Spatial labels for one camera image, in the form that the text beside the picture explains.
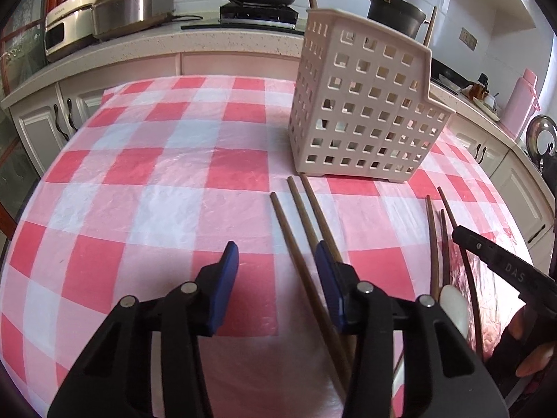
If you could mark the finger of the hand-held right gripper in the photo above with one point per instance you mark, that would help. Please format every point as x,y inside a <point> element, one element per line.
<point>513,274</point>

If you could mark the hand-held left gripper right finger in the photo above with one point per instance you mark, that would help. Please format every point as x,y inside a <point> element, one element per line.
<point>330,283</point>

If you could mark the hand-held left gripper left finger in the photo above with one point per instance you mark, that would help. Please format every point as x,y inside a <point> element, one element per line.
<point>226,287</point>

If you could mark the white ceramic spoon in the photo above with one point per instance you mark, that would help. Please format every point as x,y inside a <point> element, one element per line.
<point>453,313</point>

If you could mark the beige perforated plastic basket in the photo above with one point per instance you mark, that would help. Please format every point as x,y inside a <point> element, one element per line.
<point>370,109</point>

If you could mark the person's right hand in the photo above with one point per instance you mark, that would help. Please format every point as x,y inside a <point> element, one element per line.
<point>539,357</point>

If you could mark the red white checked tablecloth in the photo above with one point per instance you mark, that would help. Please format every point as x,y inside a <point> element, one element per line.
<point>152,191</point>

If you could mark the metal pot lid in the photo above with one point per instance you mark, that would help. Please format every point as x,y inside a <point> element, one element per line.
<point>541,139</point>

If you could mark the pink thermos flask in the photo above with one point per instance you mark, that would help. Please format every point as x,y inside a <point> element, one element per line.
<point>520,100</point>

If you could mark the brown sauce bottle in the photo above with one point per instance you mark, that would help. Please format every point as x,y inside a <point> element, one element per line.
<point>480,87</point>

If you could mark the black glass gas hob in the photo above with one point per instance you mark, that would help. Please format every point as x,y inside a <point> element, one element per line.
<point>256,14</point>

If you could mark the grey lidded stock pot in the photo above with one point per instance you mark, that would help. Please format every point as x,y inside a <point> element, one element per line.
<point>391,13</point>

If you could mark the silver rice cooker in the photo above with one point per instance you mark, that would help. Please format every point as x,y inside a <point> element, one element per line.
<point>130,8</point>

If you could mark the white electric cooker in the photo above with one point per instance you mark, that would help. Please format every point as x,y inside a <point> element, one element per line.
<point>69,26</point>

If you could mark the gold wall switch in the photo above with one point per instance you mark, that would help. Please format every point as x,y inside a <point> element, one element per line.
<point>469,38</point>

